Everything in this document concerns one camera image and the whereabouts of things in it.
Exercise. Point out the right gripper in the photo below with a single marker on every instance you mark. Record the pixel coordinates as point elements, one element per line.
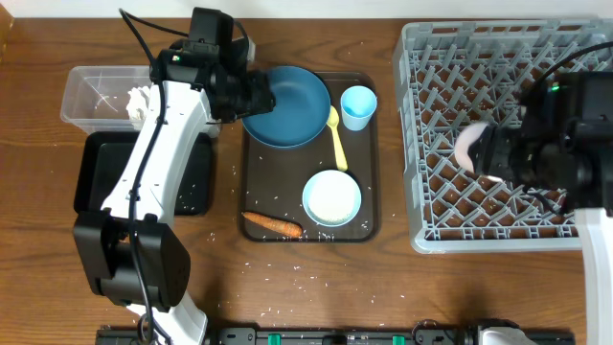
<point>486,153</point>

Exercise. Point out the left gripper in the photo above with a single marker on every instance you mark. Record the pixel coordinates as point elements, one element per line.
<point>261,99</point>

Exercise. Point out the pink white plastic cup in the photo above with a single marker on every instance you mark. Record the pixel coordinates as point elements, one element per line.
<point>472,147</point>

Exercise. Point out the dark blue plate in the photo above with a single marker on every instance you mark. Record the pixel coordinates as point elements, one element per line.
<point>301,110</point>

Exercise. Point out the white tissue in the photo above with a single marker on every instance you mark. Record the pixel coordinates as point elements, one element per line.
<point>137,106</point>

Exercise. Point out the yellow plastic spoon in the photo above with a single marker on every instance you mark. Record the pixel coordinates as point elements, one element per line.
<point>339,154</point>

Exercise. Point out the light blue plastic cup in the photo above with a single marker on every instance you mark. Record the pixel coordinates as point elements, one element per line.
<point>358,105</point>

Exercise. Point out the light blue bowl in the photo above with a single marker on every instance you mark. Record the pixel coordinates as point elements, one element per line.
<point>332,197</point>

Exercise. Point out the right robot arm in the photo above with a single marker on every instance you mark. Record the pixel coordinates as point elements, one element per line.
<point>564,143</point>

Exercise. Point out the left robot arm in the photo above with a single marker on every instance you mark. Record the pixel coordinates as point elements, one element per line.
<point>127,248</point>

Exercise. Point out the grey dishwasher rack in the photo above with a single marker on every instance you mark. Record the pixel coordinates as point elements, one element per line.
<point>449,75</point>

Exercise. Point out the clear plastic waste bin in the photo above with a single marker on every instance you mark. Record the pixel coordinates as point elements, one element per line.
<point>95,98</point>

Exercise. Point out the dark brown serving tray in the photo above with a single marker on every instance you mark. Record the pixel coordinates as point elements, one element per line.
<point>272,182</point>

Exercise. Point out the orange carrot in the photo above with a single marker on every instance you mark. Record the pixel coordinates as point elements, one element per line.
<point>283,227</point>

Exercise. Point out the black plastic bin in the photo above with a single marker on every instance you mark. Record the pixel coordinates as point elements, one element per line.
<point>104,158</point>

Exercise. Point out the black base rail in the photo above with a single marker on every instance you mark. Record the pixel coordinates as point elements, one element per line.
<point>470,336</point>

